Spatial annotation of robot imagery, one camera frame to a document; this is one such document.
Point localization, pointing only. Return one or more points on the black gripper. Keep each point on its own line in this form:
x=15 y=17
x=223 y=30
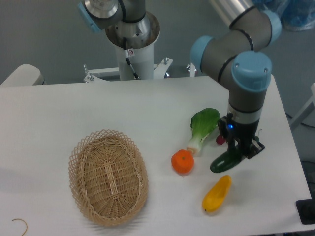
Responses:
x=235 y=132

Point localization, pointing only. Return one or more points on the dark green cucumber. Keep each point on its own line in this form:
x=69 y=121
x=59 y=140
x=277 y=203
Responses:
x=224 y=162

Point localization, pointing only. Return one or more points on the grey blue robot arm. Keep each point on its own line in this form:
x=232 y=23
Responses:
x=235 y=61

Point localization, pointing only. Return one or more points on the purple red eggplant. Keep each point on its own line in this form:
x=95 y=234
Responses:
x=220 y=140

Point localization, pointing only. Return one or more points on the green bok choy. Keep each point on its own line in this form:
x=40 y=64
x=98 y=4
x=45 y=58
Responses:
x=202 y=124

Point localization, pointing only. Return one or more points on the orange tangerine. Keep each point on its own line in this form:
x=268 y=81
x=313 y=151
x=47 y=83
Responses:
x=182 y=162

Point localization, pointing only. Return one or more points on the yellow mango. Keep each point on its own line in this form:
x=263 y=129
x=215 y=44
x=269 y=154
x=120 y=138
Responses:
x=217 y=194

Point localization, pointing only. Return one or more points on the black device at edge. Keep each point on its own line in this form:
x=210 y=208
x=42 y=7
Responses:
x=306 y=211

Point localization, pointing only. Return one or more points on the woven wicker basket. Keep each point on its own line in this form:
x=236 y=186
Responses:
x=108 y=178

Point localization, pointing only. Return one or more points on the blue plastic bag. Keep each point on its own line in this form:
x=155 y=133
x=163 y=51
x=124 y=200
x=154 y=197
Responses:
x=295 y=15

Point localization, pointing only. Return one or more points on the white chair armrest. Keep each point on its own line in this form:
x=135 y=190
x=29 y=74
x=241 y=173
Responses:
x=24 y=75

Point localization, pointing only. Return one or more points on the tan rubber band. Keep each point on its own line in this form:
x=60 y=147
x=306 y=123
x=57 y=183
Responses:
x=25 y=223

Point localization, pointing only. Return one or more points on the white frame at right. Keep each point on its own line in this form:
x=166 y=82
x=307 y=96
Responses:
x=306 y=109

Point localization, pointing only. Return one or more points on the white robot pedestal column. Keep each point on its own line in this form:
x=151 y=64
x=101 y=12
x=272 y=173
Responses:
x=134 y=46

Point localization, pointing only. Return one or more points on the white pedestal base frame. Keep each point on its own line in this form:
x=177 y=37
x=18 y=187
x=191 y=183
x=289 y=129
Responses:
x=160 y=71

